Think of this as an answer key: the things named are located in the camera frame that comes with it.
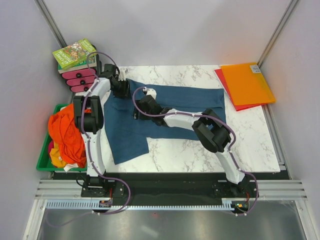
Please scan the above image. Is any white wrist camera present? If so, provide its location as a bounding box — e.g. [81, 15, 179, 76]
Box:
[118, 68, 128, 81]
[142, 87, 157, 100]

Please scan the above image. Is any red plastic folder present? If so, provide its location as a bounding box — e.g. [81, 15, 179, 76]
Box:
[214, 68, 262, 112]

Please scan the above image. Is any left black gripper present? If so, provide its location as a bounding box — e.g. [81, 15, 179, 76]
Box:
[111, 79, 132, 100]

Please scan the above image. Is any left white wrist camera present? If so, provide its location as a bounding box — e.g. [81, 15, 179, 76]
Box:
[118, 68, 128, 81]

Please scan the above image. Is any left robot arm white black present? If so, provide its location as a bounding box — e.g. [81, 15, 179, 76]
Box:
[73, 64, 131, 177]

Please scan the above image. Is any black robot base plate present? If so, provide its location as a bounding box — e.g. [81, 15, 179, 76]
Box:
[81, 173, 258, 205]

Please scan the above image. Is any orange shirt in bin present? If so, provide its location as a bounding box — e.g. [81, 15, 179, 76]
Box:
[48, 103, 87, 168]

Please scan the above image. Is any yellow shirt in bin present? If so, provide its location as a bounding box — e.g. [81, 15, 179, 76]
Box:
[49, 148, 67, 168]

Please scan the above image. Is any green plastic bin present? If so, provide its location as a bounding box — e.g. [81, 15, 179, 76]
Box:
[36, 104, 87, 173]

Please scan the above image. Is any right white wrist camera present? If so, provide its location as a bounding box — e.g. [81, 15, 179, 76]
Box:
[142, 87, 157, 100]

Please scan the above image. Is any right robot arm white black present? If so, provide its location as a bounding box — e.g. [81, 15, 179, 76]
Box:
[133, 95, 249, 197]

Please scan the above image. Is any light green book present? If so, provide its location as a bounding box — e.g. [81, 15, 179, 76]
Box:
[52, 38, 96, 70]

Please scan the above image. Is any blue polo shirt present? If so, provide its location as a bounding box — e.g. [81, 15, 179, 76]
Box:
[104, 84, 226, 165]

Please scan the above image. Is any grey slotted cable duct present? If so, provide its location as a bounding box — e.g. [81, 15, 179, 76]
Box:
[45, 199, 236, 211]

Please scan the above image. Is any black pink drawer organizer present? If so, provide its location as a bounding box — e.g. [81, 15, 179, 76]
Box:
[60, 54, 102, 93]

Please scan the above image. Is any dark green book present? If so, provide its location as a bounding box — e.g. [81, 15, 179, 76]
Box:
[57, 55, 97, 74]

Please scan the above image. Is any orange plastic folder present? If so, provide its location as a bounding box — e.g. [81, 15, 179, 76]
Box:
[220, 62, 276, 106]

